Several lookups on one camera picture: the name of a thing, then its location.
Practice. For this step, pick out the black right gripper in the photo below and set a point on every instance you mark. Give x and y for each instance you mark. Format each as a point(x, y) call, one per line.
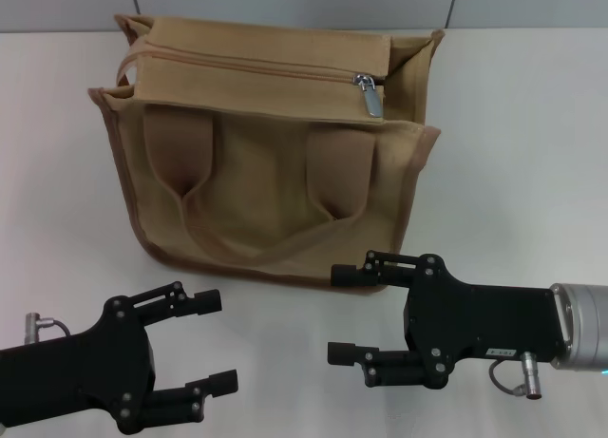
point(475, 324)

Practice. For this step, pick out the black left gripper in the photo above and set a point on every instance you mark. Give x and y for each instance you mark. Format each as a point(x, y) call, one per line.
point(85, 371)

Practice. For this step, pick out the khaki canvas food bag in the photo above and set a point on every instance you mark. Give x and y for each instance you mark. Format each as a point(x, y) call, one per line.
point(266, 186)

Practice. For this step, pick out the silver metal zipper pull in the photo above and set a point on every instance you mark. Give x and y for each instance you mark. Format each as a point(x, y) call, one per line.
point(373, 100)

